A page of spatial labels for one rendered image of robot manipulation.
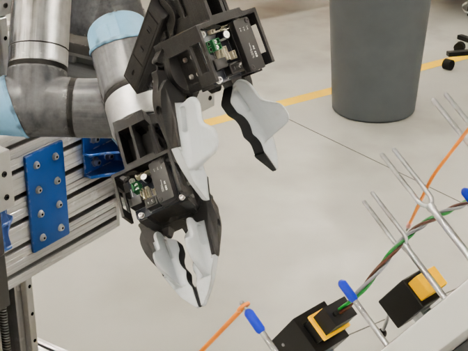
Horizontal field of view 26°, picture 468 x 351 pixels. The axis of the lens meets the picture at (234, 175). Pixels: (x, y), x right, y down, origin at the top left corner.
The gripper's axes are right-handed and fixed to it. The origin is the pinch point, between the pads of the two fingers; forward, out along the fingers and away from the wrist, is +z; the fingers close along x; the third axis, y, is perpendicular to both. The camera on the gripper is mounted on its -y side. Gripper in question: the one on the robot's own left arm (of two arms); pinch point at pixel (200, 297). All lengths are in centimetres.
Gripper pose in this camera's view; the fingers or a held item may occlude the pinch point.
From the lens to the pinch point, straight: 106.9
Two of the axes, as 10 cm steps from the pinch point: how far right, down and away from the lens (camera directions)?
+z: 2.8, 8.4, -4.6
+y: -3.6, -3.5, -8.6
